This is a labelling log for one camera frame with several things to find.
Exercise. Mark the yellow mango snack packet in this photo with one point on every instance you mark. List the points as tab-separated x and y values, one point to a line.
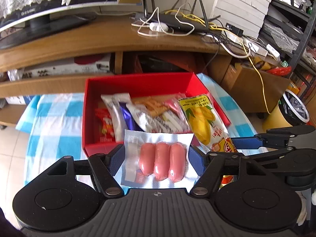
205	121

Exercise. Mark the dark red lid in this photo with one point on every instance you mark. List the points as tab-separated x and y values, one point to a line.
88	59

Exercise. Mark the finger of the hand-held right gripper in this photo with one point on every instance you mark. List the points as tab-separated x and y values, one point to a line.
271	158
246	142

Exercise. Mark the small red snack packet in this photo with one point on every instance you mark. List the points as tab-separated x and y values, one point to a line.
106	128

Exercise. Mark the black router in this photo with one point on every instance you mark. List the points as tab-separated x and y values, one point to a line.
172	21

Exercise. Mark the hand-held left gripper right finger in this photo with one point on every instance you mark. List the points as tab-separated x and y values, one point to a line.
196	161

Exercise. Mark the black power adapter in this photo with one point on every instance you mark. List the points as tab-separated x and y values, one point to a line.
234	29

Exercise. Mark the wooden television cabinet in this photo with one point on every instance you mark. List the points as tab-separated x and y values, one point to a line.
98	39

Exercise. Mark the sausage packet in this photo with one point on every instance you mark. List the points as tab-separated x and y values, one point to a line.
160	163

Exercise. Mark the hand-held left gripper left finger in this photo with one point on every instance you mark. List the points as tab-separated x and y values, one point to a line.
116	159

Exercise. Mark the blue white checked tablecloth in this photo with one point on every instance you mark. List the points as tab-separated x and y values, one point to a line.
56	128

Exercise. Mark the black shelf rack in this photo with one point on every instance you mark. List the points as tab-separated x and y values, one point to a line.
306	29

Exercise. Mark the long white snack packet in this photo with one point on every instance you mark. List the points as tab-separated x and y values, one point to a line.
118	118

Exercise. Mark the white box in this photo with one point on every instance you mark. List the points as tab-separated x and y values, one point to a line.
17	100

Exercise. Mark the red plastic bag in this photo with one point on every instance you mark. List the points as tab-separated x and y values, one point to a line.
281	70

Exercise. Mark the purple foil snack packet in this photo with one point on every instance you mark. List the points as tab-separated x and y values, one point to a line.
126	118

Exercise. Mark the yellow waste bin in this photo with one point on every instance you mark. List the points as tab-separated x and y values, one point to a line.
274	118

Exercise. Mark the white wafer packet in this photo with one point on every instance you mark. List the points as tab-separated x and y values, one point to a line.
153	122

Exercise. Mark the short white power strip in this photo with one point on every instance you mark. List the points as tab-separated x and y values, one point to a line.
272	50

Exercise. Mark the red cardboard box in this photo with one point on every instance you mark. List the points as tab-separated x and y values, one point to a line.
138	84

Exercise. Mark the long white power strip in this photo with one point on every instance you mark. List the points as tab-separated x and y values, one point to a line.
259	48

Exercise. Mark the silver audio receiver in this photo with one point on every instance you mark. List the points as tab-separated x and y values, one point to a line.
61	70

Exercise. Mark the stack of white boards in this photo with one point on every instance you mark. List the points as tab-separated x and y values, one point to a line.
242	2

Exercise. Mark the clear biscuit stick packet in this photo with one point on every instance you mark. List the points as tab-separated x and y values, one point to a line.
153	103

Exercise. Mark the white charger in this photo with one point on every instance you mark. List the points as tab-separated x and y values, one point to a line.
158	26

